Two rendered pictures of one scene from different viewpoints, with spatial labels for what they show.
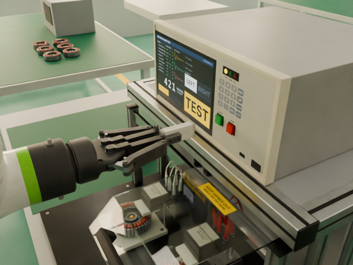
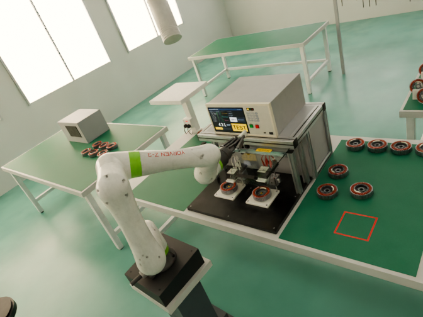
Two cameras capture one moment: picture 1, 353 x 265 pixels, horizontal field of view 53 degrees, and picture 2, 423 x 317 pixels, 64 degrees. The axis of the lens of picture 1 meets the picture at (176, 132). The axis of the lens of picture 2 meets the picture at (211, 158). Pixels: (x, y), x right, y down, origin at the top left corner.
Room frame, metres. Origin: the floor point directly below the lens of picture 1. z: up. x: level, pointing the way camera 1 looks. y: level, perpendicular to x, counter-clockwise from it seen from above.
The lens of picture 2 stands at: (-0.96, 0.56, 2.02)
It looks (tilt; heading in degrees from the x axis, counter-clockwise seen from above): 29 degrees down; 347
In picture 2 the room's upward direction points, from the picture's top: 20 degrees counter-clockwise
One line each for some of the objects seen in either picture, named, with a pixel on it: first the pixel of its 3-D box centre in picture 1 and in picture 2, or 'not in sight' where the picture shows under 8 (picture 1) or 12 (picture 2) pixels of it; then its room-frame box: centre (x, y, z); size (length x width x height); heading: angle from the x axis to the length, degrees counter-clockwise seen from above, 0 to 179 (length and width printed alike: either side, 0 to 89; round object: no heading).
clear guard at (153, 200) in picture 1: (191, 226); (262, 161); (0.48, -0.03, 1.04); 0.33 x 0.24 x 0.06; 120
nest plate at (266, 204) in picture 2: not in sight; (262, 196); (0.53, 0.01, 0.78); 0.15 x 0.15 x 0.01; 30
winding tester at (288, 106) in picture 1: (270, 74); (256, 104); (0.78, -0.22, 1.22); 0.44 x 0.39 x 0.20; 30
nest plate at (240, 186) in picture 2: not in sight; (230, 190); (0.74, 0.13, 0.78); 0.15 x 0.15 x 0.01; 30
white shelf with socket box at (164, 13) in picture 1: (174, 51); (187, 115); (1.71, 0.01, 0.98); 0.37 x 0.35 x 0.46; 30
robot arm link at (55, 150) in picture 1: (53, 170); (218, 160); (0.46, 0.20, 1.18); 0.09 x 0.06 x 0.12; 30
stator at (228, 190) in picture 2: not in sight; (228, 187); (0.74, 0.13, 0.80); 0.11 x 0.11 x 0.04
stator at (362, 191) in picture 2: not in sight; (361, 190); (0.20, -0.41, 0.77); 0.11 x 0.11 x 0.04
